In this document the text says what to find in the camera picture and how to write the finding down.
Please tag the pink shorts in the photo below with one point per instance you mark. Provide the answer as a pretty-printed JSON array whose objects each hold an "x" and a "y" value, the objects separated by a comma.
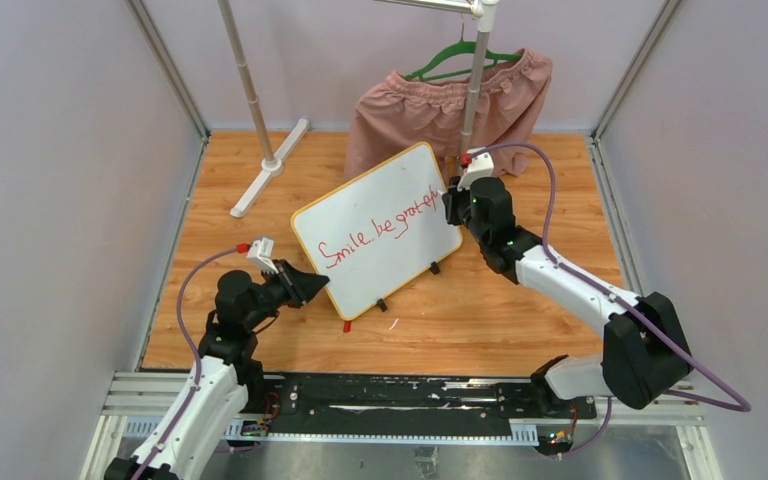
[{"x": 398, "y": 112}]

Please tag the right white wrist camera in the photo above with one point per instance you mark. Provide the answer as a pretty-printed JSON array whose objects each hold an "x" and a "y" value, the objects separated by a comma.
[{"x": 475, "y": 164}]

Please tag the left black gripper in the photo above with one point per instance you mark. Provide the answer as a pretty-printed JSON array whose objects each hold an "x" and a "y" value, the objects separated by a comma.
[{"x": 299, "y": 287}]

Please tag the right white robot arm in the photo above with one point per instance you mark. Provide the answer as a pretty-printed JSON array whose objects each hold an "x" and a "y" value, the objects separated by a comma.
[{"x": 644, "y": 348}]

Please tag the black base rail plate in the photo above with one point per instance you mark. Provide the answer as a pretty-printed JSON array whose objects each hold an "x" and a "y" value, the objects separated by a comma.
[{"x": 435, "y": 410}]

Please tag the green clothes hanger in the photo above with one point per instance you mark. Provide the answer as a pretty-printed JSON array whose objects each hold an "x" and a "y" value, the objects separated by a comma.
[{"x": 456, "y": 59}]

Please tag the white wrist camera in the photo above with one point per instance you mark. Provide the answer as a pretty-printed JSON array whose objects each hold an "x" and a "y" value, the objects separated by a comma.
[
  {"x": 260, "y": 254},
  {"x": 475, "y": 164}
]

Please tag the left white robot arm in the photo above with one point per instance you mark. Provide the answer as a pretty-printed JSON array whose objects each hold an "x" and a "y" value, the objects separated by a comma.
[{"x": 224, "y": 379}]

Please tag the yellow framed whiteboard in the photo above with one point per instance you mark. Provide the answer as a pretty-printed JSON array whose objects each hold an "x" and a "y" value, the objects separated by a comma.
[{"x": 379, "y": 231}]

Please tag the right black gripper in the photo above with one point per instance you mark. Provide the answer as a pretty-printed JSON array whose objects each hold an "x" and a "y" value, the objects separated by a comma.
[{"x": 452, "y": 199}]

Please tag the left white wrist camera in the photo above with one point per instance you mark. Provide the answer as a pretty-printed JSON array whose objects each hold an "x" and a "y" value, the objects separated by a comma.
[{"x": 260, "y": 254}]

